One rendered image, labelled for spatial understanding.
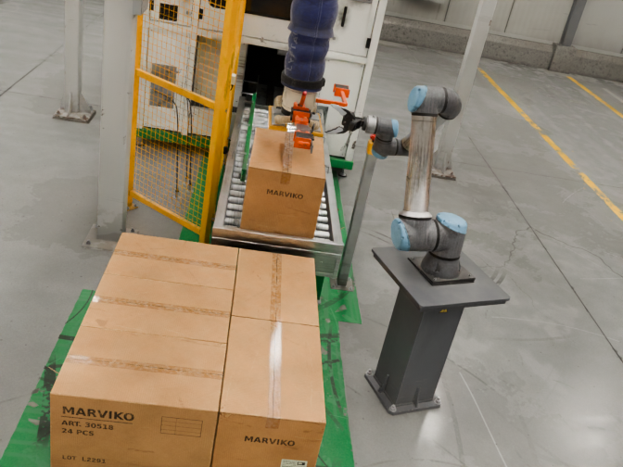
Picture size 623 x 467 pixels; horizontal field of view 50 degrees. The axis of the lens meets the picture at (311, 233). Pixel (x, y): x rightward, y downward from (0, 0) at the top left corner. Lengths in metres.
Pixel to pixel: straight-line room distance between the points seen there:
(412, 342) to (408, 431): 0.45
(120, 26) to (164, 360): 2.00
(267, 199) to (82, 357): 1.31
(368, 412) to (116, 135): 2.16
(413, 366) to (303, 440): 0.96
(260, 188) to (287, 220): 0.23
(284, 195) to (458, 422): 1.47
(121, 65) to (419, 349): 2.26
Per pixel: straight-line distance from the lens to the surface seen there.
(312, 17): 3.43
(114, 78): 4.07
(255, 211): 3.55
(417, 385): 3.53
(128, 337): 2.83
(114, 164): 4.25
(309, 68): 3.49
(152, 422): 2.61
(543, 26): 12.96
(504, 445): 3.63
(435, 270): 3.19
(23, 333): 3.76
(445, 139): 6.49
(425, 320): 3.25
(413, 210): 3.04
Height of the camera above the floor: 2.30
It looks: 28 degrees down
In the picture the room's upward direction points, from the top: 12 degrees clockwise
